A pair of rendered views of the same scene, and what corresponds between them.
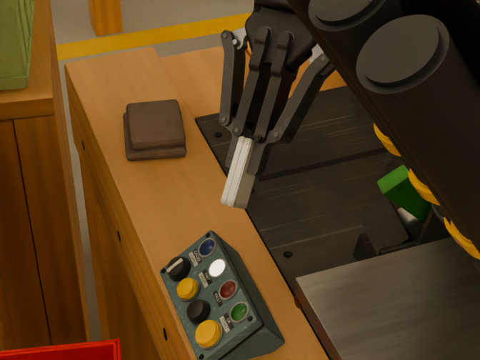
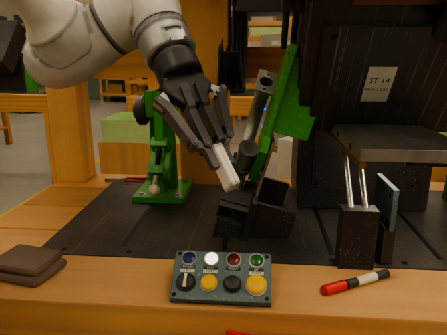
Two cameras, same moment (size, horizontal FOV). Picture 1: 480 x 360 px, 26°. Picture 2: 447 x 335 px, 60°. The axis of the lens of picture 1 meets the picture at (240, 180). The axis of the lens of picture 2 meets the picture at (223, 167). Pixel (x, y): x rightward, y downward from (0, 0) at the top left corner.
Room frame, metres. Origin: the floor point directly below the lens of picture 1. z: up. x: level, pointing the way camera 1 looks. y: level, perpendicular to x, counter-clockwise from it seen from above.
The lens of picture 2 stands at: (0.57, 0.51, 1.26)
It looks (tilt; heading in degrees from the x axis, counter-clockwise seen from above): 16 degrees down; 295
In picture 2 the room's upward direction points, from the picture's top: straight up
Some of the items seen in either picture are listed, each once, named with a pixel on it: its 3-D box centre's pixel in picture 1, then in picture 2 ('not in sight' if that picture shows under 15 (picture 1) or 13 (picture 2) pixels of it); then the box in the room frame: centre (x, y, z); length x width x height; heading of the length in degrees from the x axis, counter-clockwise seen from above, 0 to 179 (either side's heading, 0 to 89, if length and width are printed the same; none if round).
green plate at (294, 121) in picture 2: not in sight; (292, 99); (0.77, -0.24, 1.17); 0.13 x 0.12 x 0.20; 20
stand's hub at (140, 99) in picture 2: not in sight; (140, 110); (1.17, -0.29, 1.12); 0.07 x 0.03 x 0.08; 110
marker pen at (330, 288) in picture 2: not in sight; (356, 281); (0.61, -0.07, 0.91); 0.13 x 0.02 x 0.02; 48
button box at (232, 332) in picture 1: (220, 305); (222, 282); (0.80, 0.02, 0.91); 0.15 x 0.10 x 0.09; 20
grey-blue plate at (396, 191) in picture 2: not in sight; (383, 218); (0.58, -0.20, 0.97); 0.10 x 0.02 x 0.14; 110
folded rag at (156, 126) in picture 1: (153, 129); (26, 264); (1.12, 0.12, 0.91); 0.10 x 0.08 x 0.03; 7
